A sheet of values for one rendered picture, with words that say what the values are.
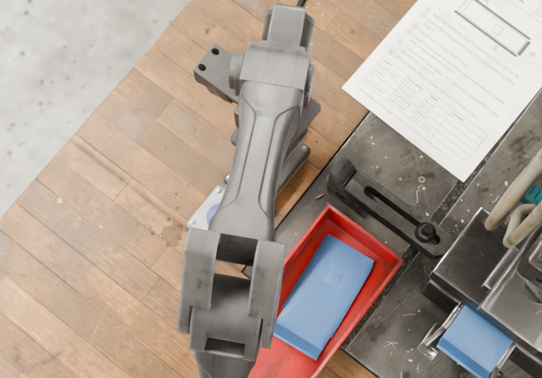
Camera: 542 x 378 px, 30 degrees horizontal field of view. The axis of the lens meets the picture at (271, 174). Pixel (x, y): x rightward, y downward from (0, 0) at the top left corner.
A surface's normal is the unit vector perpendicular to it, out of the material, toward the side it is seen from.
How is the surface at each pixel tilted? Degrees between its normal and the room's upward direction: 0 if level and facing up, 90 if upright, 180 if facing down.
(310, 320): 0
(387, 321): 0
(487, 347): 0
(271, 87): 17
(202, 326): 53
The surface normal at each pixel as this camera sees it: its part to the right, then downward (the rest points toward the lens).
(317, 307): 0.00, -0.27
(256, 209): 0.05, -0.55
